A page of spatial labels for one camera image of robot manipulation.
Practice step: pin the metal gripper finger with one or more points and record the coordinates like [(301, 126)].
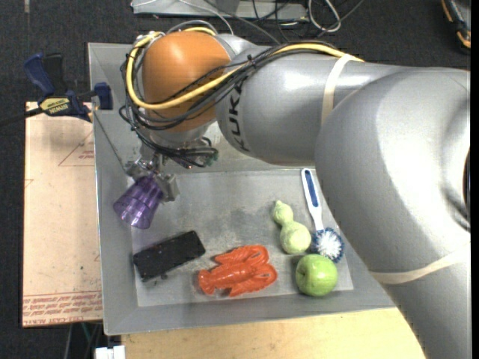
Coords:
[(134, 169), (170, 187)]

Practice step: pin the clear purple plastic cup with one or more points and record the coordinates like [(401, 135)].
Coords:
[(137, 204)]

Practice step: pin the grey metal bin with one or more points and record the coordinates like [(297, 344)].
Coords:
[(232, 200)]

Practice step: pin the black flat block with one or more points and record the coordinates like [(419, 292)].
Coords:
[(168, 254)]

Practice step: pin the brown cardboard board red print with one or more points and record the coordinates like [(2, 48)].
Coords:
[(60, 208)]

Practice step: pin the orange toy lobster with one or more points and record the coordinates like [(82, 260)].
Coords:
[(239, 271)]

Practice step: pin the pale green toy gourd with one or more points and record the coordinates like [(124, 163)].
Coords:
[(293, 236)]

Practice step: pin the white and blue brush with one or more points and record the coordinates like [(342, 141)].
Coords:
[(312, 196)]

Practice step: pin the green apple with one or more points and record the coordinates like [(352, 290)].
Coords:
[(316, 275)]

